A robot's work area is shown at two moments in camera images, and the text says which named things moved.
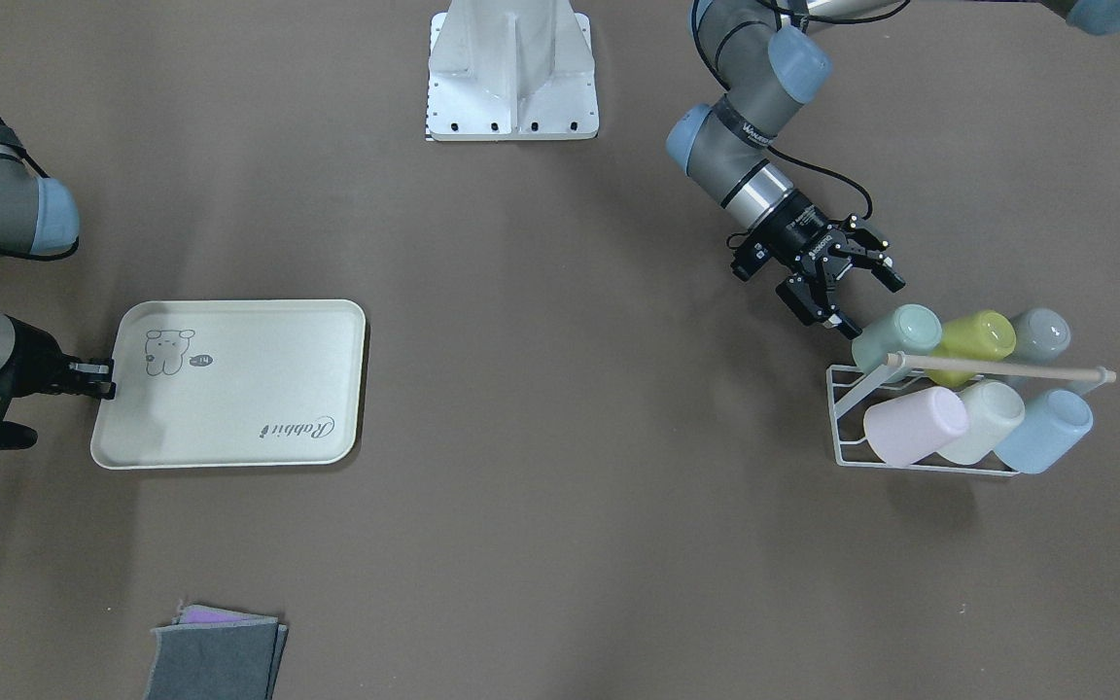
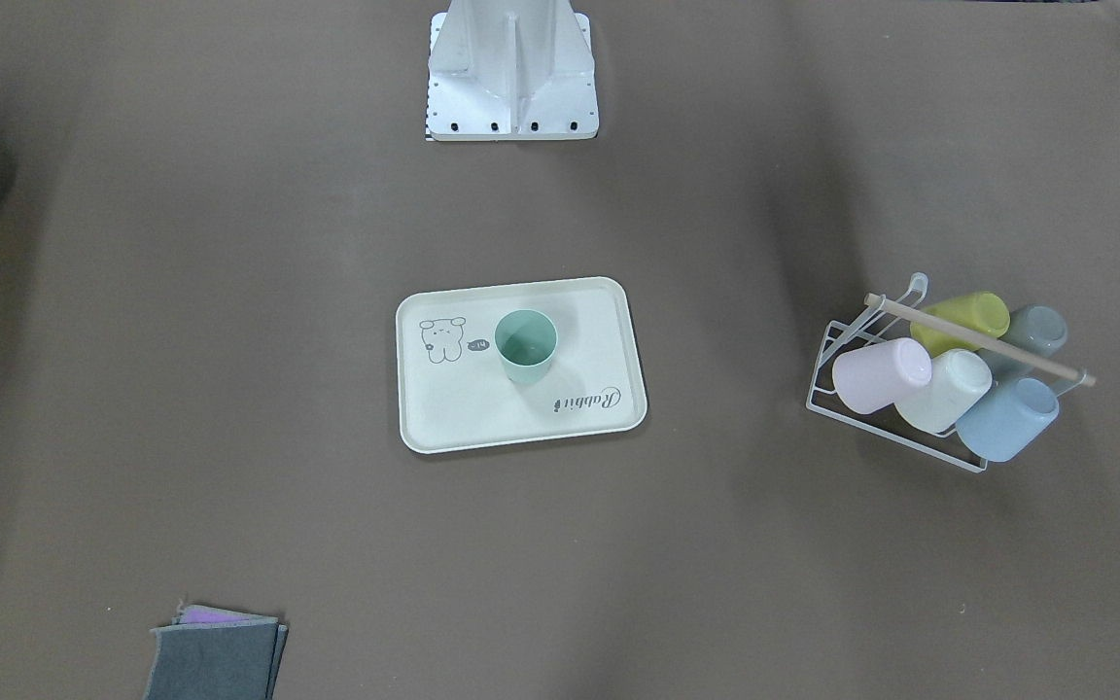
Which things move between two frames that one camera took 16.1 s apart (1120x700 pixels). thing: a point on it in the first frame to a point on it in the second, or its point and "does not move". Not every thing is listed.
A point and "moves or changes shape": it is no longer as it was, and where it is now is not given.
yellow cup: x=987 y=334 to x=983 y=311
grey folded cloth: x=209 y=653 does not move
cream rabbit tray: x=234 y=382 to x=452 y=393
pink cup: x=899 y=430 to x=873 y=377
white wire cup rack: x=847 y=386 moves or changes shape
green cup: x=913 y=329 to x=526 y=341
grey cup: x=1040 y=334 does not move
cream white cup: x=995 y=407 to x=959 y=380
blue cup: x=1048 y=429 to x=1008 y=419
